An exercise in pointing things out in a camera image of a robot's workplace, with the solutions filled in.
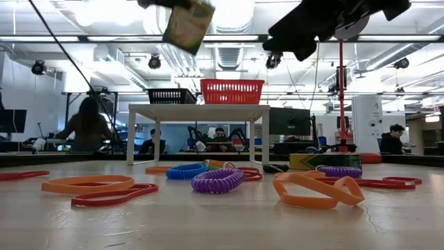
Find red plastic basket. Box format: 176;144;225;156
200;78;265;106

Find purple spiral wrist coil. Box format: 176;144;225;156
191;167;246;194
316;165;364;179

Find black spiral wrist coil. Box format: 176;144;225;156
262;163;290;174

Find black computer monitor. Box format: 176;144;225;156
269;107;312;137
0;109;28;134

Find blue spiral wrist coil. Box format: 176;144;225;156
165;162;210;181

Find black aluminium table frame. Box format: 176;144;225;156
0;152;444;168

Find black plastic basket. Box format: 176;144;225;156
147;87;198;105

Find white pillar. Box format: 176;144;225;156
352;95;384;153

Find red rubber band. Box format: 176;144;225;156
238;167;264;183
0;170;51;182
314;176;423;190
71;183;160;208

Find thin black cable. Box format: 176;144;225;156
29;0;117;142

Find person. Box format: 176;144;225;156
55;97;115;153
207;127;237;153
138;128;167;155
380;124;407;156

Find Crayola crayon box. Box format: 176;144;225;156
162;0;216;56
289;153;362;172

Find black overhead rail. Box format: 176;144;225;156
0;33;444;44

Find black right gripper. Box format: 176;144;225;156
262;0;361;62

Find white perforated shelf riser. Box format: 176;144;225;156
126;103;271;166

